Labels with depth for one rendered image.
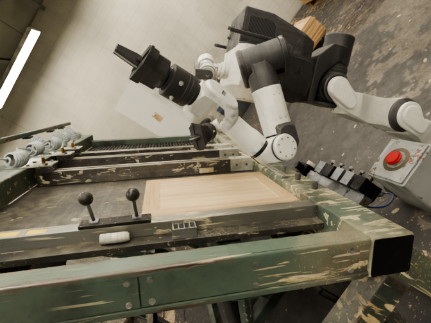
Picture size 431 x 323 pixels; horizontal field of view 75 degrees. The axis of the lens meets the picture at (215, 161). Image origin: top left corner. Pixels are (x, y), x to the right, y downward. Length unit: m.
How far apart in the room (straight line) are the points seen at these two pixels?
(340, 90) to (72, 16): 6.12
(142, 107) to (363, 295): 4.62
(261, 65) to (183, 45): 5.65
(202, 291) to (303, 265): 0.24
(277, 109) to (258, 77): 0.11
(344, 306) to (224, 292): 0.38
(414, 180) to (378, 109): 0.61
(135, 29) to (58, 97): 2.15
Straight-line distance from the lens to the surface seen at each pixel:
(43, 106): 7.04
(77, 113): 6.83
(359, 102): 1.27
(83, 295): 0.68
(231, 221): 0.89
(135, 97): 5.11
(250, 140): 0.80
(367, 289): 0.91
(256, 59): 0.88
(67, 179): 1.54
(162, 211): 0.98
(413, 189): 0.82
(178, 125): 5.12
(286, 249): 0.69
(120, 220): 0.88
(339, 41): 1.26
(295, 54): 1.09
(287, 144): 0.82
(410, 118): 1.41
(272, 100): 0.85
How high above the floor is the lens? 1.50
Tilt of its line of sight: 16 degrees down
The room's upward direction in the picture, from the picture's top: 58 degrees counter-clockwise
